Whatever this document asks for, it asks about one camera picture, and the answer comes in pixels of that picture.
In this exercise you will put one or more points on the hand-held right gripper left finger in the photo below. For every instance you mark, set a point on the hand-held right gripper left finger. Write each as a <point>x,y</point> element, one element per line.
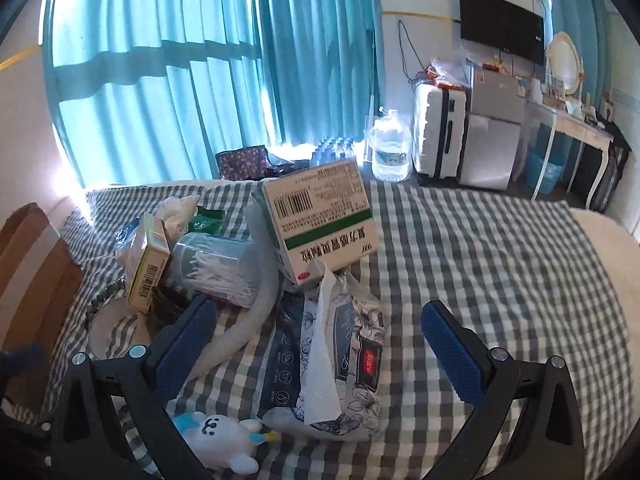
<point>184,347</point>

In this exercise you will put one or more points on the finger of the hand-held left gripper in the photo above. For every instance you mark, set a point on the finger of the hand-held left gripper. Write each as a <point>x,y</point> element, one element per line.
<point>27,435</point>

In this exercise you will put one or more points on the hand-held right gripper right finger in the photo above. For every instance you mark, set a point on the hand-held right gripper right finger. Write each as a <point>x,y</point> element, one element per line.
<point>452,355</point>

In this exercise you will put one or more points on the floral tissue pack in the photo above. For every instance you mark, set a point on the floral tissue pack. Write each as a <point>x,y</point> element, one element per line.
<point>350,340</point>

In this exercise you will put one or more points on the brown cardboard box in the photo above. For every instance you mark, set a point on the brown cardboard box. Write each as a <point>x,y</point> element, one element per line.
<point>30,285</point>

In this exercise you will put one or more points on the white and green medicine box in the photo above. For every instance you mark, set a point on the white and green medicine box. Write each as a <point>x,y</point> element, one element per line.
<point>320,210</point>

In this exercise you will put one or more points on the clear cotton swab container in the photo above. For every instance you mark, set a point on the clear cotton swab container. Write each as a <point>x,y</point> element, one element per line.
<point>215,265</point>

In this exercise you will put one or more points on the small yellow box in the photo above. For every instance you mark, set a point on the small yellow box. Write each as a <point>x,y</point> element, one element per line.
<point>147,265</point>

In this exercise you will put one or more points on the white plush toy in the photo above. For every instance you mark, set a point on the white plush toy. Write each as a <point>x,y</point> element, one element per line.
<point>220,435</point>

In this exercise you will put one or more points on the green packet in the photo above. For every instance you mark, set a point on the green packet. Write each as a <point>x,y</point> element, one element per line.
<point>207,217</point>

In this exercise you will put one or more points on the crumpled white plastic bag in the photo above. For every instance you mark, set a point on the crumpled white plastic bag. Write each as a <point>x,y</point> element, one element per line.
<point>175,212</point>

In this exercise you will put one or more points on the dark floral fabric bag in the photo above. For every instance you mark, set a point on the dark floral fabric bag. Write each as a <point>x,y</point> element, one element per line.
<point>242,162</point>

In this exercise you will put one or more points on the white duvet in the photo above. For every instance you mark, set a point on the white duvet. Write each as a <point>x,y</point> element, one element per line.
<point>605,230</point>

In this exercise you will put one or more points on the blue waste bin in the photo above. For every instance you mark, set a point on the blue waste bin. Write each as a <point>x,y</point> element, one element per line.
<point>542,170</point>

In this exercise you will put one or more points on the silver mini fridge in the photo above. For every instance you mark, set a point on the silver mini fridge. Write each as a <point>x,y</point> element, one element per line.
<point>492,150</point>

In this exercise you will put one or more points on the large clear water jug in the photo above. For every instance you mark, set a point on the large clear water jug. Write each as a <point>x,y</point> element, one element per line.
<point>390,145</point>

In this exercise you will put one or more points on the white hard-shell suitcase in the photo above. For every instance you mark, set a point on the white hard-shell suitcase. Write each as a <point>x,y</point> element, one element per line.
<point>435,125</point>

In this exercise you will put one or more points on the black bag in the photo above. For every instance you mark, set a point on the black bag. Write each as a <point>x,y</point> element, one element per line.
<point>600,175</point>

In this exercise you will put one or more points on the pack of water bottles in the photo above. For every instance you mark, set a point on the pack of water bottles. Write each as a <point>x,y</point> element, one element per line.
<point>332,150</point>

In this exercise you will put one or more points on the white desk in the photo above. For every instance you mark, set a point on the white desk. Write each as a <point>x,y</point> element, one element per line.
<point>575,125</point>

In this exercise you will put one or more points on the teal window curtain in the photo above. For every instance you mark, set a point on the teal window curtain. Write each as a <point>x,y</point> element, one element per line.
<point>150,75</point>
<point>320,50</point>

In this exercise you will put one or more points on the clear plastic bag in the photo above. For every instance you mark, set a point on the clear plastic bag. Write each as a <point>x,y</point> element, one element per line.
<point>447,72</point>

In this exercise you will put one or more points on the white oval mirror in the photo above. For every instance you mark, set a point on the white oval mirror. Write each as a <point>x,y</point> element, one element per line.
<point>565,60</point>

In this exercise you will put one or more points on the black wall television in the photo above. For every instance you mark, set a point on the black wall television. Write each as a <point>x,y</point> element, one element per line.
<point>500,25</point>

